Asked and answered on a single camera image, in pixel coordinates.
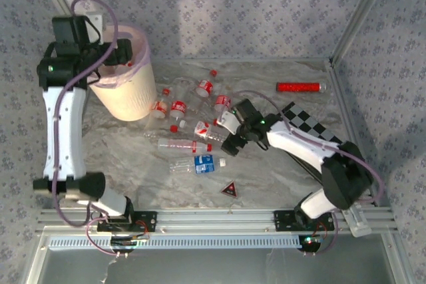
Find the blue-label clear water bottle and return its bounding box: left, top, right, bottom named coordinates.
left=168, top=153, right=228, bottom=176

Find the long clear pale-label bottle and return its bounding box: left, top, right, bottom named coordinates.
left=157, top=137, right=214, bottom=154

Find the white ribbed plastic bin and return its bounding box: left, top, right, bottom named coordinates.
left=88, top=24, right=158, bottom=122

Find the pink bin liner bag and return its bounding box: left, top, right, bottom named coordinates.
left=87, top=23, right=154, bottom=90

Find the red black triangle sign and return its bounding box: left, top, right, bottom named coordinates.
left=220, top=180, right=240, bottom=200

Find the red glitter tube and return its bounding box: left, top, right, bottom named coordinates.
left=275, top=80, right=329, bottom=94

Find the black grey checkerboard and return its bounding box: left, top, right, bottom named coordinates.
left=280, top=100, right=344, bottom=148

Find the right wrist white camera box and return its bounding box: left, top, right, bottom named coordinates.
left=216, top=109, right=239, bottom=134

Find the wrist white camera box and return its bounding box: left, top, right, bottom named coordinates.
left=216, top=109, right=239, bottom=134
left=85, top=12, right=106, bottom=32

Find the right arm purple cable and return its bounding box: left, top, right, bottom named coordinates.
left=229, top=89, right=386, bottom=258

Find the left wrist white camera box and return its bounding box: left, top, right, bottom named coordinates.
left=85, top=12, right=106, bottom=32

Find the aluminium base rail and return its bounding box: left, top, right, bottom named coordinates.
left=36, top=208, right=399, bottom=235

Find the white slotted cable duct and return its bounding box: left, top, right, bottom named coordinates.
left=48, top=235, right=304, bottom=250

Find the aluminium table edge rail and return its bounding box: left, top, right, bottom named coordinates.
left=327, top=59, right=380, bottom=207

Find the clear acrylic bracket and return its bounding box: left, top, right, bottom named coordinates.
left=341, top=204, right=373, bottom=239

